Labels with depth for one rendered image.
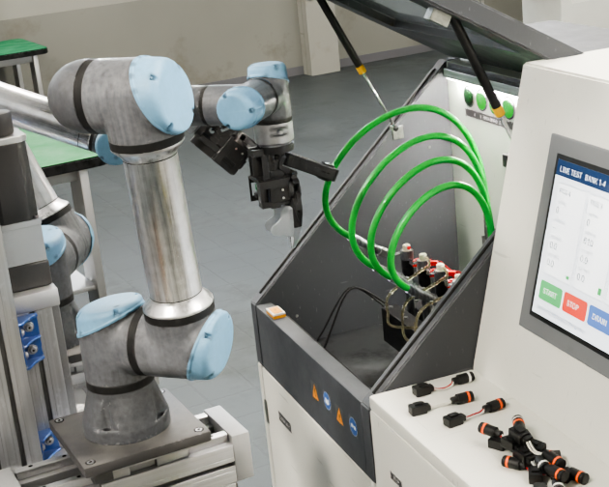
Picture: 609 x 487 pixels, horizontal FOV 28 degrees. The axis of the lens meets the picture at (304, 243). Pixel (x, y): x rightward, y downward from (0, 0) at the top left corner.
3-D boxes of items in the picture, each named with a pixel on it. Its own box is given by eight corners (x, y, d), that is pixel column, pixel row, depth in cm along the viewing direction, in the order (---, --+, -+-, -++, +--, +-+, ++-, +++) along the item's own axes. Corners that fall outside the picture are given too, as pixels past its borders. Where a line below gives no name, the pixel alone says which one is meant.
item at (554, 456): (465, 445, 203) (464, 415, 202) (521, 430, 207) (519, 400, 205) (537, 505, 183) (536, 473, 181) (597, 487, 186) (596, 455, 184)
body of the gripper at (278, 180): (250, 204, 237) (244, 144, 233) (291, 196, 240) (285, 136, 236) (263, 213, 230) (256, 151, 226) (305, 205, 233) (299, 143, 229)
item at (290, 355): (262, 367, 291) (255, 304, 286) (279, 362, 292) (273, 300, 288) (366, 476, 235) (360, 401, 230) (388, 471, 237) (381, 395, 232)
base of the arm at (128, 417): (99, 454, 200) (89, 399, 197) (72, 421, 213) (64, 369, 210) (183, 428, 206) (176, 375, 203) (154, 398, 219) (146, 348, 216)
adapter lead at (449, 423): (449, 429, 209) (449, 418, 209) (443, 425, 211) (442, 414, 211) (507, 410, 214) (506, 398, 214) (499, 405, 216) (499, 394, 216)
